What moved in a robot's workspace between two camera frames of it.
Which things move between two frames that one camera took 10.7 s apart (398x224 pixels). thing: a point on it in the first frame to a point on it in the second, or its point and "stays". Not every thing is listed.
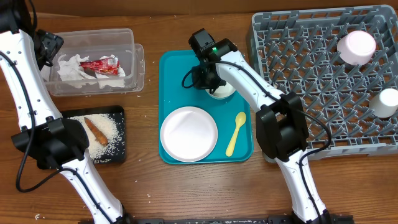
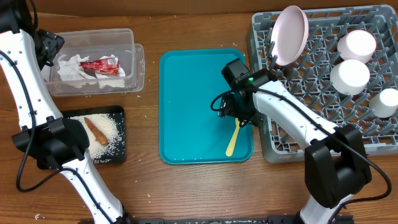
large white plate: (189, 134) to (289, 35)
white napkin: (107, 80) stays
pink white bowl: (356, 47) stays
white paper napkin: (69, 70) stays
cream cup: (385, 104) stays
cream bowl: (222, 92) to (349, 77)
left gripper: (52, 42) stays
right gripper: (199, 83) to (227, 109)
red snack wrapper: (104, 66) stays
